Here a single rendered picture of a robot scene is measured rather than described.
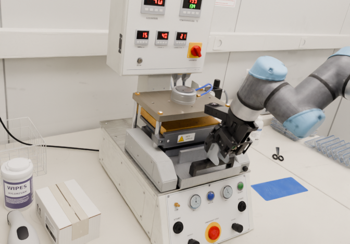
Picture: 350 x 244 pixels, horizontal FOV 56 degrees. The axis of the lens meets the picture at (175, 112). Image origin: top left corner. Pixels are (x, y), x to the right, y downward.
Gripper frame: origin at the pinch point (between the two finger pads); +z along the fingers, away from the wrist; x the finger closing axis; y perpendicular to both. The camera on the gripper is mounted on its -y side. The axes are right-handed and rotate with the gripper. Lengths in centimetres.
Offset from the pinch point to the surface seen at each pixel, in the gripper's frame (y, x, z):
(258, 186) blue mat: 2.0, 36.4, 26.3
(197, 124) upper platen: -11.0, 1.4, -1.8
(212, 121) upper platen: -11.3, 7.8, -1.7
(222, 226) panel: 15.0, 3.8, 16.6
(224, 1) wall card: -87, 61, -7
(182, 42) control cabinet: -36.7, 4.8, -14.5
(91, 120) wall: -61, -10, 46
